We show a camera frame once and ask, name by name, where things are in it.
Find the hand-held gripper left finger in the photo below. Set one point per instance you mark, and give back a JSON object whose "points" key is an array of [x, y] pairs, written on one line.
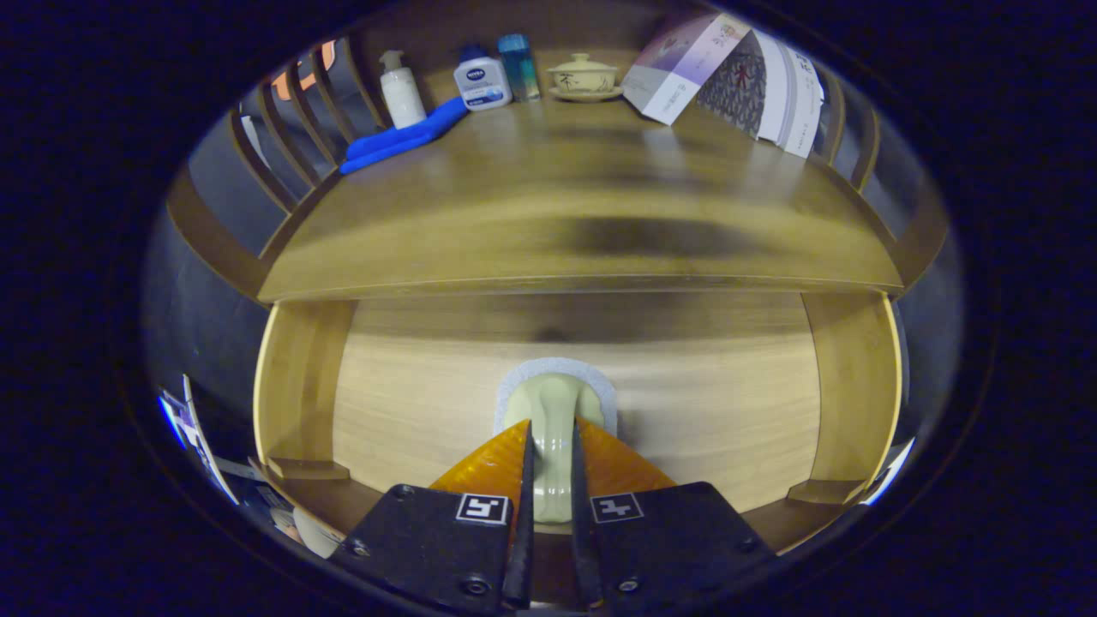
{"points": [[521, 531]]}

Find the wooden countertop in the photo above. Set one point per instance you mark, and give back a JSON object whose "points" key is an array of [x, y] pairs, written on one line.
{"points": [[557, 197]]}

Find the white book with black lettering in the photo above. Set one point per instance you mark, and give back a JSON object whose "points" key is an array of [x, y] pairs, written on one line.
{"points": [[806, 107]]}

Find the cream brush with grey pad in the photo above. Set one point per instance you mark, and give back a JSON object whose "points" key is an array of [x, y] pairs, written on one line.
{"points": [[553, 411]]}

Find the wooden cabinet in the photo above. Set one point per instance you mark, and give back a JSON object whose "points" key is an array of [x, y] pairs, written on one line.
{"points": [[206, 231]]}

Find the white lotion bottle blue cap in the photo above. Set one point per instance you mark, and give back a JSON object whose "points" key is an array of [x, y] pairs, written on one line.
{"points": [[482, 81]]}

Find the purple and white book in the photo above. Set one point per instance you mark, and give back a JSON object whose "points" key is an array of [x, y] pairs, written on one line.
{"points": [[677, 73]]}

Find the beige lidded teacup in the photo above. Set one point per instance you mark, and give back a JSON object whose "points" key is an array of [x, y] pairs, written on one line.
{"points": [[584, 77]]}

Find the white pump bottle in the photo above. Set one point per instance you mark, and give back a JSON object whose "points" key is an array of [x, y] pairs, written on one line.
{"points": [[403, 94]]}

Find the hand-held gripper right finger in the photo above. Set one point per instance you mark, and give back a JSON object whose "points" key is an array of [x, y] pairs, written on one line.
{"points": [[583, 531]]}

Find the blue folded cloth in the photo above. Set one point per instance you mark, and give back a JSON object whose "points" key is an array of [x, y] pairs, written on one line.
{"points": [[394, 141]]}

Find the wooden drawer with black knob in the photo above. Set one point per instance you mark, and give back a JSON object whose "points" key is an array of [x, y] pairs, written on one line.
{"points": [[411, 403]]}

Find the white book with patterned cover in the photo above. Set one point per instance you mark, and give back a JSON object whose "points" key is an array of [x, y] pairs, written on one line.
{"points": [[746, 86]]}

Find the teal slim bottle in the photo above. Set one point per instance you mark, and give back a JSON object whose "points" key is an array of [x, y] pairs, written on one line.
{"points": [[519, 68]]}

